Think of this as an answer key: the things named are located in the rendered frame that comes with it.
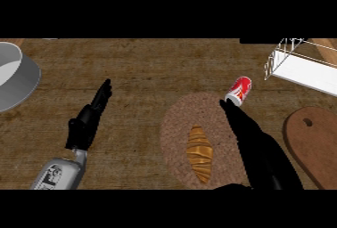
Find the grey metal pot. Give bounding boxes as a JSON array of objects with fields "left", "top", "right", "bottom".
[{"left": 0, "top": 41, "right": 42, "bottom": 113}]

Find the brown woven oval placemat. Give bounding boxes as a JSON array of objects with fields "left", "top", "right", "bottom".
[{"left": 159, "top": 91, "right": 252, "bottom": 190}]

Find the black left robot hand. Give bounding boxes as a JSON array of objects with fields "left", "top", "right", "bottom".
[{"left": 64, "top": 78, "right": 113, "bottom": 151}]

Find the golden brown croissant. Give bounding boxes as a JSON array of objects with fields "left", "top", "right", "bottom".
[{"left": 184, "top": 125, "right": 214, "bottom": 184}]

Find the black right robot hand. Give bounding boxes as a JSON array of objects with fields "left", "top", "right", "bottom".
[{"left": 211, "top": 98, "right": 305, "bottom": 191}]

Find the red and white can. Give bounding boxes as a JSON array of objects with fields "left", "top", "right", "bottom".
[{"left": 223, "top": 76, "right": 254, "bottom": 107}]

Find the brown wooden cutting board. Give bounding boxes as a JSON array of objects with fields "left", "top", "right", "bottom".
[{"left": 282, "top": 106, "right": 337, "bottom": 191}]

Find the white wire tiered shelf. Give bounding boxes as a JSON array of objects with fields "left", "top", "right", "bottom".
[{"left": 262, "top": 37, "right": 337, "bottom": 98}]

